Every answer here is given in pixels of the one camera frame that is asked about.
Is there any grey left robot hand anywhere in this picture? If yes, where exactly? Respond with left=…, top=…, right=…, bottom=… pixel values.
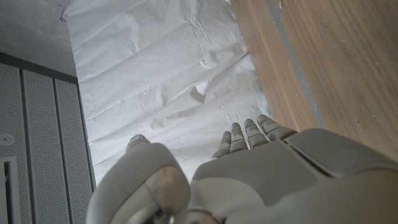
left=85, top=114, right=398, bottom=224

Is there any round white ceiling sensor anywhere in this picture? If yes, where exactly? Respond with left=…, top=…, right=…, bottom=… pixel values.
left=0, top=133, right=16, bottom=146

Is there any white fabric curtain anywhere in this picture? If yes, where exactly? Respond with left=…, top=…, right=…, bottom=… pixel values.
left=60, top=0, right=272, bottom=187

